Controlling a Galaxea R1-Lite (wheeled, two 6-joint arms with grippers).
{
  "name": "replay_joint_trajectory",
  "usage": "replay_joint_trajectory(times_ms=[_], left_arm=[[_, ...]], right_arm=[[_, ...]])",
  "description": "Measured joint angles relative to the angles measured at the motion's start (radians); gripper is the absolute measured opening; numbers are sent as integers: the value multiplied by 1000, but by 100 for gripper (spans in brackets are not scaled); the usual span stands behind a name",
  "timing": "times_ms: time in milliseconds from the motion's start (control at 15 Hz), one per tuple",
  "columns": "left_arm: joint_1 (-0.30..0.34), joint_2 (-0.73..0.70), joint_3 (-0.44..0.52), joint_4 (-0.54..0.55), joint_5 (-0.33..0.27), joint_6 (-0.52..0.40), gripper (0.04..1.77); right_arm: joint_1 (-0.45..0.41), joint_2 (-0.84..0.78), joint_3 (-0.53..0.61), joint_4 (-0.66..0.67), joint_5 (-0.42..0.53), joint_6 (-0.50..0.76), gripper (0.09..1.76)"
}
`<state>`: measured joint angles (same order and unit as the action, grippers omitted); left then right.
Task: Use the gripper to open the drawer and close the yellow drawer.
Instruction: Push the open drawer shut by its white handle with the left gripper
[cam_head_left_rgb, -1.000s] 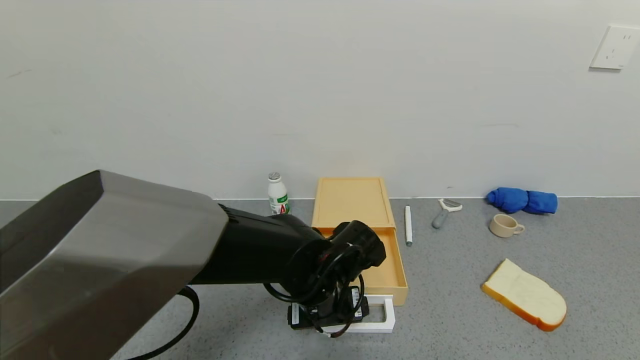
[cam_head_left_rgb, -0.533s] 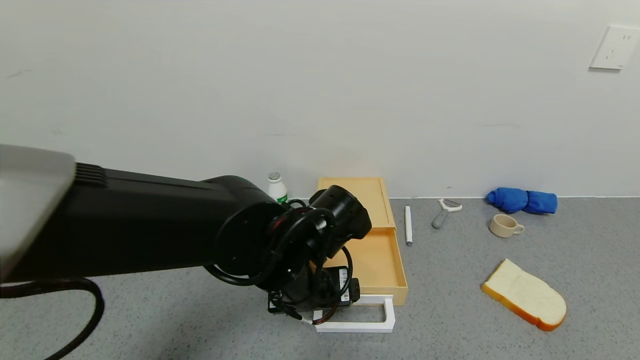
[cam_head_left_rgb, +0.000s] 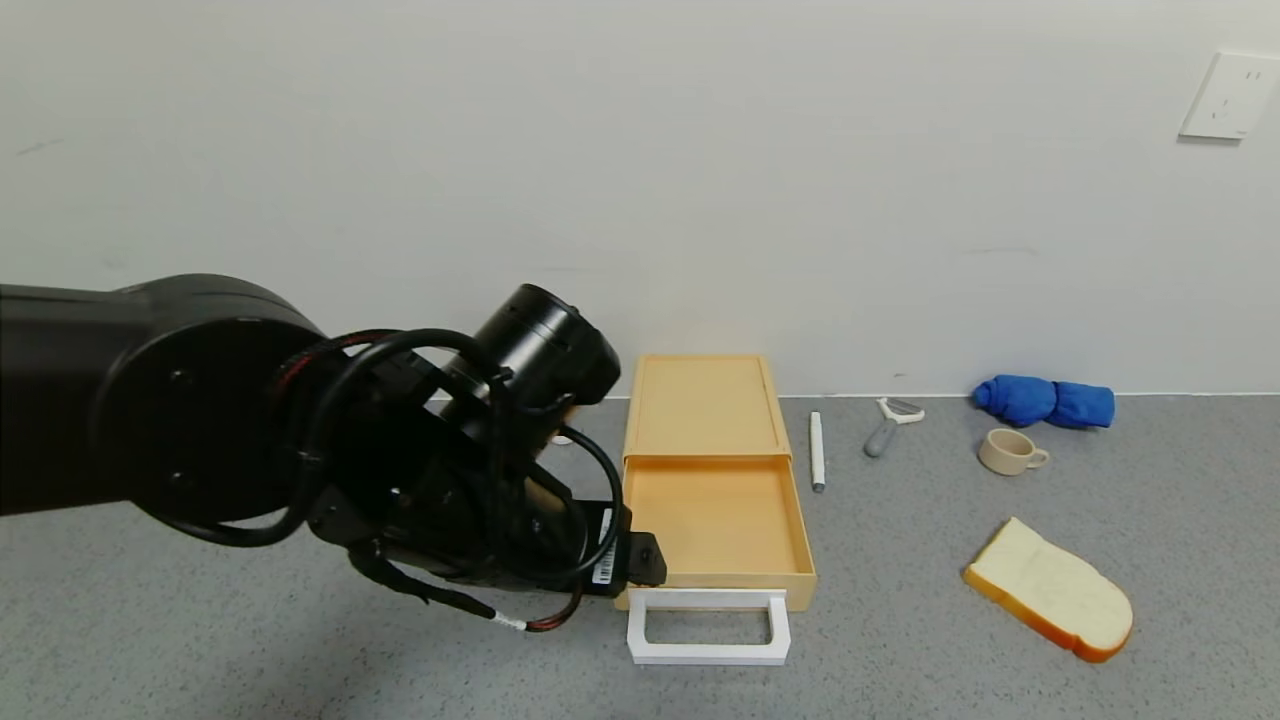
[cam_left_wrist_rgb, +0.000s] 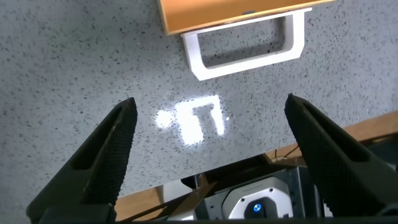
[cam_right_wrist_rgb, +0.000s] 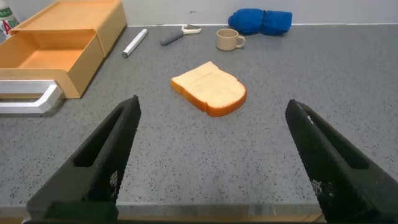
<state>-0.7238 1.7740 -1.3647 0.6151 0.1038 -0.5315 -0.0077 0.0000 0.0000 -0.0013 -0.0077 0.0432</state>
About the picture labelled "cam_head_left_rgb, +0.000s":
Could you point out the beige cup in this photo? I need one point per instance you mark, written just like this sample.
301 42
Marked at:
1005 455

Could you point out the white wall socket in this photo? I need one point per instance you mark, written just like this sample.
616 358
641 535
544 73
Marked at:
1230 95

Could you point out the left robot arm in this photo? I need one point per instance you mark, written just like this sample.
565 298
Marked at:
150 400

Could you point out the yellow drawer case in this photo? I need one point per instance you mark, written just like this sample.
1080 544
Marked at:
705 405

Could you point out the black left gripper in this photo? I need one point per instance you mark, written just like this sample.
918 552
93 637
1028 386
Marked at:
607 553

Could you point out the blue folded cloth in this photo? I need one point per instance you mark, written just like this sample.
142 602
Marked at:
1040 402

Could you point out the white marker pen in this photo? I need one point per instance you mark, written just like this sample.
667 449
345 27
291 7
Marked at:
817 450

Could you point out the bread slice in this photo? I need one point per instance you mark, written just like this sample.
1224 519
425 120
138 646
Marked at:
1050 590

